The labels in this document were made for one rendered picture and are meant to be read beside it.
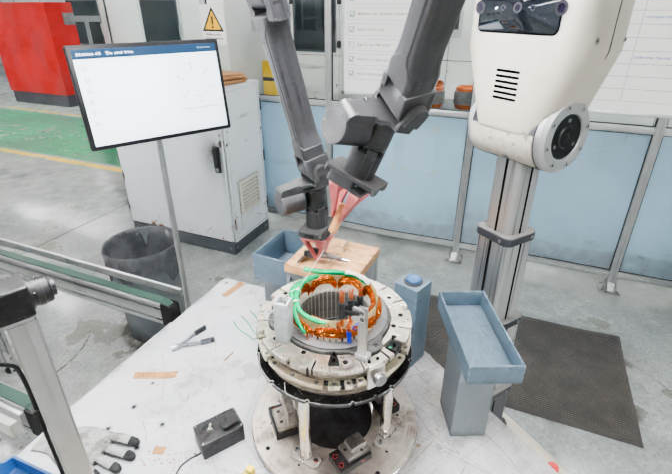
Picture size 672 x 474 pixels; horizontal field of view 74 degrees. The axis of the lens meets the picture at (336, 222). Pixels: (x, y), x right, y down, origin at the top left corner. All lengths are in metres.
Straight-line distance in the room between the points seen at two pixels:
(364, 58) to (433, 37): 2.47
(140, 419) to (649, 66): 2.78
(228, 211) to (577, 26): 2.66
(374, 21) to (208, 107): 1.53
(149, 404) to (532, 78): 1.15
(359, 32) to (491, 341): 2.39
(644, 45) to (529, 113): 1.98
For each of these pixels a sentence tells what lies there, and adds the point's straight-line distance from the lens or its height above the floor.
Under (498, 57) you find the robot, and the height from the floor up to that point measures 1.58.
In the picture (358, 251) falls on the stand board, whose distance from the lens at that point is 1.23.
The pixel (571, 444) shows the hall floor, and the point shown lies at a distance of 2.33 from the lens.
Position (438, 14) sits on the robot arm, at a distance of 0.60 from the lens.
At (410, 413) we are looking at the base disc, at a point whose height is 0.80.
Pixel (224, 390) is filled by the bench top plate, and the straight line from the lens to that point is 1.26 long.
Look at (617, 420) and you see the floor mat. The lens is 2.50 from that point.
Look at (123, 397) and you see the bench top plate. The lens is 1.33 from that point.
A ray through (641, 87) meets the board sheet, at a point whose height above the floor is 1.28.
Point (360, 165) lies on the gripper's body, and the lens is 0.74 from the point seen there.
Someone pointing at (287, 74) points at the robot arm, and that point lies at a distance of 0.97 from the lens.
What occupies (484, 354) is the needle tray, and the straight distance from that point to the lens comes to 1.01.
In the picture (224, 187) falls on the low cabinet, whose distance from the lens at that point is 3.18.
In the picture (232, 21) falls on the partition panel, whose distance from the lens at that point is 3.58.
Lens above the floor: 1.68
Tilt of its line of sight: 26 degrees down
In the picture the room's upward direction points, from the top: straight up
